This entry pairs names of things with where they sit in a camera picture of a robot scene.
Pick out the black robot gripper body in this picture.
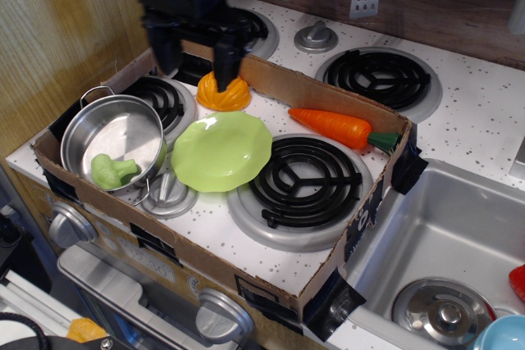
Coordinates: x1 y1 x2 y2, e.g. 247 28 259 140
138 0 249 43

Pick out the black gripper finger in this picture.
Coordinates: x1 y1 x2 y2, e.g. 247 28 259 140
213 40 249 93
147 27 181 75

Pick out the green toy broccoli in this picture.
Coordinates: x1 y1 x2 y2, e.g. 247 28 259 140
91 153 138 190

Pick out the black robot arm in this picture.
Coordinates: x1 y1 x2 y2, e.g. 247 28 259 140
139 0 250 93

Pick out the brown cardboard fence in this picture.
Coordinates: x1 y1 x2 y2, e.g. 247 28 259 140
30 33 429 343

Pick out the back left black burner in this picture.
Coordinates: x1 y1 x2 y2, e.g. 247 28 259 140
226 7 279 60

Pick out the black burner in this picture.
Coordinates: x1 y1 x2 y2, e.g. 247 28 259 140
123 75 198 152
315 47 442 124
226 7 279 60
227 134 373 252

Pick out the orange toy pumpkin half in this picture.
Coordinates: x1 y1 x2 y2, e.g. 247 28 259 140
196 71 251 111

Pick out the front left black burner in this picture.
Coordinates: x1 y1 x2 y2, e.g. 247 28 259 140
123 75 198 152

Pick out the silver back stovetop knob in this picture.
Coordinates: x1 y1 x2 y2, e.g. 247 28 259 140
294 20 339 53

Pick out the silver stovetop knob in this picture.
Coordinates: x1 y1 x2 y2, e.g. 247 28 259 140
139 170 198 220
294 20 339 53

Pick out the green plastic plate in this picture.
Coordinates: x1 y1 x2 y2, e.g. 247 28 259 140
171 111 272 193

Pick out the silver metal pot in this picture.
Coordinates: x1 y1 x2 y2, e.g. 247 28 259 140
60 85 167 205

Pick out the orange toy carrot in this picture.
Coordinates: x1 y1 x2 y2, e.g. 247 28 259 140
288 108 401 153

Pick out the silver front stovetop knob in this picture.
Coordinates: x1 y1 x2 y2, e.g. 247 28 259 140
139 170 198 220

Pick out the front right black burner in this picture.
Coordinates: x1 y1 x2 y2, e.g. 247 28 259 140
227 134 373 252

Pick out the back right black burner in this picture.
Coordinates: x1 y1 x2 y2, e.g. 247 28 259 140
315 47 442 124

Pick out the left silver oven knob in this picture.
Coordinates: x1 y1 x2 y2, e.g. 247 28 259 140
48 202 98 249

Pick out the silver oven knob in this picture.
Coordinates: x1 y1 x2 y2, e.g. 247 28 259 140
195 288 254 344
48 202 98 249

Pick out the right silver oven knob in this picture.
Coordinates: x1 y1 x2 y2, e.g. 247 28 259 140
195 288 254 344

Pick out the grey toy sink basin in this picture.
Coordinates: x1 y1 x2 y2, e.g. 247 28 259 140
342 160 524 349

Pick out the orange yellow object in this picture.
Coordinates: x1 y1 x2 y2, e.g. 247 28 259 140
66 317 107 343

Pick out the silver pot lid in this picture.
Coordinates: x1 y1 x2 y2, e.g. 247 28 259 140
390 277 497 349

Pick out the red toy item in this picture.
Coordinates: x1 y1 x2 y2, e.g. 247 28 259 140
508 265 525 301

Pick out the light blue bowl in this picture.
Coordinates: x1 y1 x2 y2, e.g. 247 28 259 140
472 315 525 350

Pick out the silver oven door handle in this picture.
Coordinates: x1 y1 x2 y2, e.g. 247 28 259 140
57 246 211 349

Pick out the black cable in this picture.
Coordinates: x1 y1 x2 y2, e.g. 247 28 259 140
0 311 53 350

